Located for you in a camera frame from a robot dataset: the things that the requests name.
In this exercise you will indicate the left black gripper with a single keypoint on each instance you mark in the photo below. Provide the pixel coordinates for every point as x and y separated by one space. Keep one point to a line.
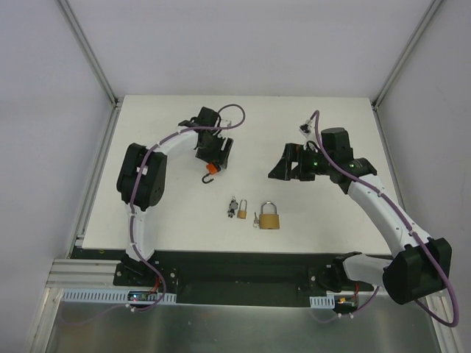
219 151

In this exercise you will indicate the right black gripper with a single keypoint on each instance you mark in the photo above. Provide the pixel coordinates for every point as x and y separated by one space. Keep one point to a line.
296 162

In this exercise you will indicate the orange padlock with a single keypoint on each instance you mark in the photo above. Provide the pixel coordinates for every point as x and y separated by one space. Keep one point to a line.
212 169

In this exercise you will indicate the large brass padlock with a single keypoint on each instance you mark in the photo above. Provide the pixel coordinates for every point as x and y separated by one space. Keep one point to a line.
269 218

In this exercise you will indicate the key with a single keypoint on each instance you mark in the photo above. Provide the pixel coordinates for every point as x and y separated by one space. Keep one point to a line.
256 221

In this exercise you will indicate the small brass padlock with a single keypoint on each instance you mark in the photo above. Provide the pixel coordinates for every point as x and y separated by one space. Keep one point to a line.
242 209

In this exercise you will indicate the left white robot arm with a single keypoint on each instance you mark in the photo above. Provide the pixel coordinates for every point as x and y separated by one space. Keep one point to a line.
142 177

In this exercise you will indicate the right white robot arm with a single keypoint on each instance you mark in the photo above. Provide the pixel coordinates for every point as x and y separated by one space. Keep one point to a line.
420 264

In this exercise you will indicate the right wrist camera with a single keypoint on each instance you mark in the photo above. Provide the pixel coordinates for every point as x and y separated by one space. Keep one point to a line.
306 128

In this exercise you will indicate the left aluminium frame post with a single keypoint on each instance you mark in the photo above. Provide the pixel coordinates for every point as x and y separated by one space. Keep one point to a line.
88 53

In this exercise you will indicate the aluminium frame post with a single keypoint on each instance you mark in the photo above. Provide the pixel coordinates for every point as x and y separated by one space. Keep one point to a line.
88 53
419 31

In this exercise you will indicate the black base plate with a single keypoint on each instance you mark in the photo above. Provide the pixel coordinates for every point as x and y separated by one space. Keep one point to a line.
231 278

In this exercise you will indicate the right white cable duct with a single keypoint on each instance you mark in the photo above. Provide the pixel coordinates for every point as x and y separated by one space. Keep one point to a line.
322 302

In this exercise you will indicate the white cable duct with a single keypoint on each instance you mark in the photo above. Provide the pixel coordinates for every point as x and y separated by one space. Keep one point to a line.
136 297
322 302

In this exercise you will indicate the left white cable duct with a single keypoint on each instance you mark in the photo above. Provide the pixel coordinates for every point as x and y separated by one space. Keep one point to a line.
136 297

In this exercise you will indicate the right aluminium frame post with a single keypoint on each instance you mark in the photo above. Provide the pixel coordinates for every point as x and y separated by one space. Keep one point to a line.
419 31

